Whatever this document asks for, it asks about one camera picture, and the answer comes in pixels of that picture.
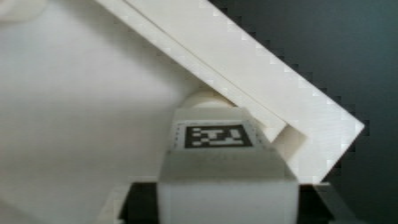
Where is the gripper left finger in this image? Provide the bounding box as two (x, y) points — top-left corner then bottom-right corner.
(118, 182), (159, 224)

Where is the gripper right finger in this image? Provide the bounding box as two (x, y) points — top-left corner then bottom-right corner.
(296, 184), (333, 224)

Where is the white leg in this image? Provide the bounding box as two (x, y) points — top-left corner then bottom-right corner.
(156, 91), (298, 224)

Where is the white square tabletop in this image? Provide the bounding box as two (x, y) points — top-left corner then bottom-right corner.
(0, 0), (362, 224)

